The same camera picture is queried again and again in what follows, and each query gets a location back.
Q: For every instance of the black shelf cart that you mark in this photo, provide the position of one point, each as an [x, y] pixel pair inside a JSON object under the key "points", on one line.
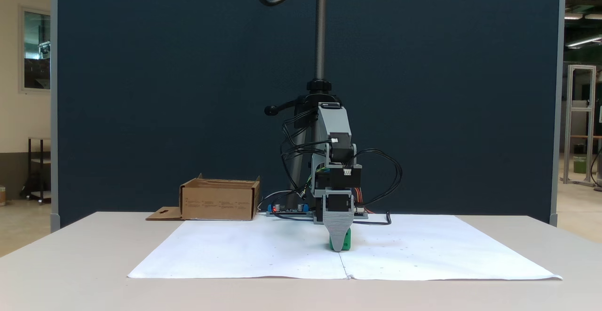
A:
{"points": [[29, 170]]}

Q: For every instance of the ceiling tube light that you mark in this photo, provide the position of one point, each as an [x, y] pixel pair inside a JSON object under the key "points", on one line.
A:
{"points": [[583, 42]]}

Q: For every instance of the dark blue partition panel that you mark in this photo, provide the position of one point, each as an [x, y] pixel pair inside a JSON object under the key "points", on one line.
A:
{"points": [[164, 90]]}

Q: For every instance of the black camera stand with pole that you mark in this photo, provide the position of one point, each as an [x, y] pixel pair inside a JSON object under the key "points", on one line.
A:
{"points": [[320, 28]]}

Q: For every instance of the green bin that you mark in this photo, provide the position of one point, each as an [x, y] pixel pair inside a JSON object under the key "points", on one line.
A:
{"points": [[579, 165]]}

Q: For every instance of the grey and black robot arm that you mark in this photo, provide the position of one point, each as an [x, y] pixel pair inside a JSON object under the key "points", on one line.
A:
{"points": [[334, 123]]}

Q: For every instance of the green dice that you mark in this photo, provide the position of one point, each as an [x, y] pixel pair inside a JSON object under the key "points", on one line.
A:
{"points": [[348, 241]]}

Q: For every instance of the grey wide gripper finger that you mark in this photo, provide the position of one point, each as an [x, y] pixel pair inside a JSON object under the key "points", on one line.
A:
{"points": [[338, 226]]}

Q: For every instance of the aluminium profile frame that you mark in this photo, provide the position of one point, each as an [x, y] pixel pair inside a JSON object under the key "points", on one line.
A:
{"points": [[571, 123]]}

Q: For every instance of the wall window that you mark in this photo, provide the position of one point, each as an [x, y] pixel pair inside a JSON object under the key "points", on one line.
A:
{"points": [[36, 50]]}

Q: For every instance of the blue circuit board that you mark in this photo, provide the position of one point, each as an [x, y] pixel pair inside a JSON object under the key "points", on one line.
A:
{"points": [[288, 211]]}

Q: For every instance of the brown cardboard box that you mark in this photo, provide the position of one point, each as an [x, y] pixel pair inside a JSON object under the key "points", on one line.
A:
{"points": [[216, 205]]}

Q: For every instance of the white paper sheet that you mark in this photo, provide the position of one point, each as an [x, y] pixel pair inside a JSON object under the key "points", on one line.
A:
{"points": [[244, 254]]}

